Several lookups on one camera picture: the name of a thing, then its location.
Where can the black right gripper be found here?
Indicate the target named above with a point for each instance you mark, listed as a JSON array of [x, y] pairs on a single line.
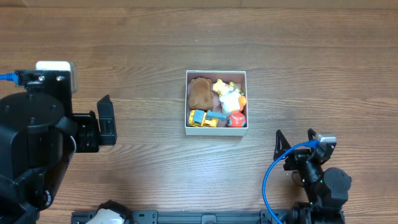
[[298, 157]]

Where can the red grey toy ball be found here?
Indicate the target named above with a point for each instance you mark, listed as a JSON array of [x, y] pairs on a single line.
[[236, 120]]

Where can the white plush duck toy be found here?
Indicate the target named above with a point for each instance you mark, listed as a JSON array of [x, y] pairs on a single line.
[[230, 101]]

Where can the yellow toy excavator truck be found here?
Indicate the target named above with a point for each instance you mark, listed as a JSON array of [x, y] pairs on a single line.
[[200, 118]]

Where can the brown plush bear toy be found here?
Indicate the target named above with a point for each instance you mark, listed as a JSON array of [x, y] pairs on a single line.
[[200, 96]]

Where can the yellow wooden rattle drum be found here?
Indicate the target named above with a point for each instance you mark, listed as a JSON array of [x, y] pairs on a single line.
[[234, 87]]

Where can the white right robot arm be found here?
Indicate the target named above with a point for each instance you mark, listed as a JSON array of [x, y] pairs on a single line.
[[326, 190]]

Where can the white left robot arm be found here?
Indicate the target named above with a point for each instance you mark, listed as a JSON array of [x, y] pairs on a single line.
[[39, 136]]

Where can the white box pink interior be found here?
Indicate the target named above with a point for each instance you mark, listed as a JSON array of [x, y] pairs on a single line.
[[239, 77]]

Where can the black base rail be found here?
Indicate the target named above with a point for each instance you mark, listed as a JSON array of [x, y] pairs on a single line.
[[153, 216]]

